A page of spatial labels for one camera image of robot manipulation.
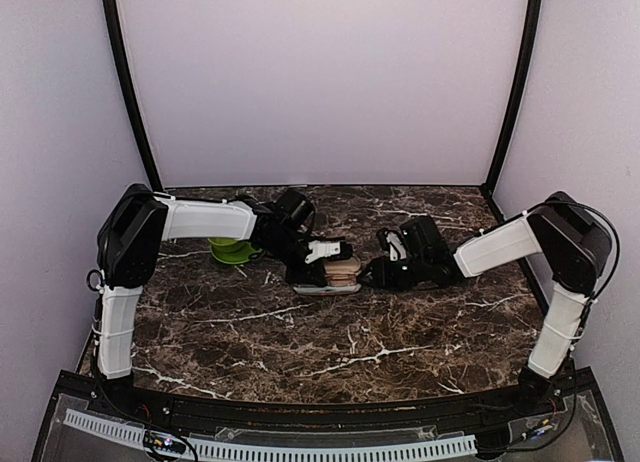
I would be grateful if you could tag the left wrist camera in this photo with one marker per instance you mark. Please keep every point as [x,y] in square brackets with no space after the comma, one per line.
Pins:
[330,249]

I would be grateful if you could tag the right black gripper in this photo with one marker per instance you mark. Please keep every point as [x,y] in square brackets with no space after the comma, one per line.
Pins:
[381,274]

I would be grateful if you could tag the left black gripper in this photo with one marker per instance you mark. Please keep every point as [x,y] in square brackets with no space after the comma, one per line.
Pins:
[306,275]

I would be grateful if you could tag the green plastic plate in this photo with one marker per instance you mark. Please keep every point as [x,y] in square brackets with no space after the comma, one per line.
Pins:
[234,252]

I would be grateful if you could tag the plaid sunglasses case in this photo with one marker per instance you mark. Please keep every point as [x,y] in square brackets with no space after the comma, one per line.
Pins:
[351,265]

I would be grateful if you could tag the black front rail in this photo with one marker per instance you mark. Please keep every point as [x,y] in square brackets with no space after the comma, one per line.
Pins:
[484,411]

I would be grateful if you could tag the white slotted cable duct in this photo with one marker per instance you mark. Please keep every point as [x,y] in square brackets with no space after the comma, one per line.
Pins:
[255,446]

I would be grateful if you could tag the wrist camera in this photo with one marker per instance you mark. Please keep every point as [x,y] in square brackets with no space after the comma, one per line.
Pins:
[330,249]
[392,243]

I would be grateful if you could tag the left black frame post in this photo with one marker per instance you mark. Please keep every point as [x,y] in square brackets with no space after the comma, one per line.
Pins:
[128,91]

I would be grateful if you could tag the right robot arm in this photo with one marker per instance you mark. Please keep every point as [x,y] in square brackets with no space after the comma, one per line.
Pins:
[580,244]

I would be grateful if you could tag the small circuit board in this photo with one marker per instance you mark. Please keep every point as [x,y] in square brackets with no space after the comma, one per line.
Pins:
[163,443]

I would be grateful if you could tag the right black frame post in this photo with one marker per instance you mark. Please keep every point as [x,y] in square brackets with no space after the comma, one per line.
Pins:
[516,93]

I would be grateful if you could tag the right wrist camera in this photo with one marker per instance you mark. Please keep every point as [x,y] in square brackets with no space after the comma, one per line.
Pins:
[392,243]

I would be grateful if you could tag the black frame post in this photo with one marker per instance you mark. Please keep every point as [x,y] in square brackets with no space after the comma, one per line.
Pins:
[516,93]
[128,91]

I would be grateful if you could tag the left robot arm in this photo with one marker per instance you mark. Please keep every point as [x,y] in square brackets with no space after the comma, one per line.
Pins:
[142,220]

